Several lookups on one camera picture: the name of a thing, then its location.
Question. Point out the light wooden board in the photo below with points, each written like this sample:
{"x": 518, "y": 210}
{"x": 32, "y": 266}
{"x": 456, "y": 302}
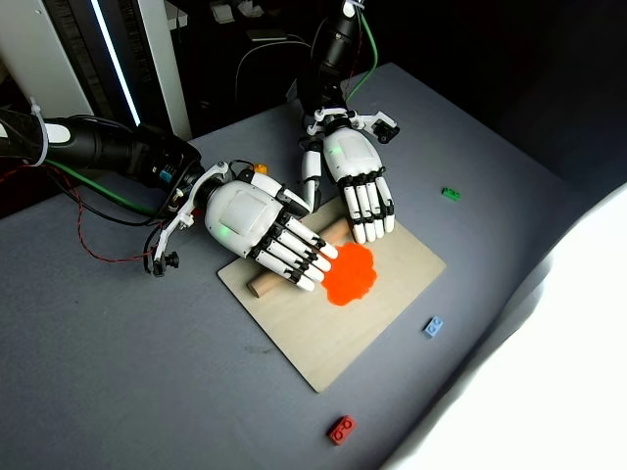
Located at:
{"x": 343, "y": 343}

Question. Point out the light blue toy brick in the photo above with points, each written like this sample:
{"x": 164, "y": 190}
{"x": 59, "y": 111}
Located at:
{"x": 433, "y": 327}

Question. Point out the yellow toy block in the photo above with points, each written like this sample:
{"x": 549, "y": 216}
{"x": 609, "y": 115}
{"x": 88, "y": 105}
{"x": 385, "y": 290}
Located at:
{"x": 260, "y": 170}

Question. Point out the green toy brick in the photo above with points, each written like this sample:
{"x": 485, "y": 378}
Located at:
{"x": 450, "y": 194}

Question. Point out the red toy brick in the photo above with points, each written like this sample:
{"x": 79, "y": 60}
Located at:
{"x": 342, "y": 431}

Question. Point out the wooden rolling pin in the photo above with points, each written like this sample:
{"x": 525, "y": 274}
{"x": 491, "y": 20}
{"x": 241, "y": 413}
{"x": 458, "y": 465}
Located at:
{"x": 267, "y": 285}

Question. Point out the grey table cloth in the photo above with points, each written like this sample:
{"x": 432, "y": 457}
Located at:
{"x": 147, "y": 391}

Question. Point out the white column with light strip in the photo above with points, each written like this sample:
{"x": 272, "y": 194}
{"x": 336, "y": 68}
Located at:
{"x": 29, "y": 59}

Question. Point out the flat orange dough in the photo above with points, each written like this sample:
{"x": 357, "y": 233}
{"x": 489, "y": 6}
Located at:
{"x": 350, "y": 276}

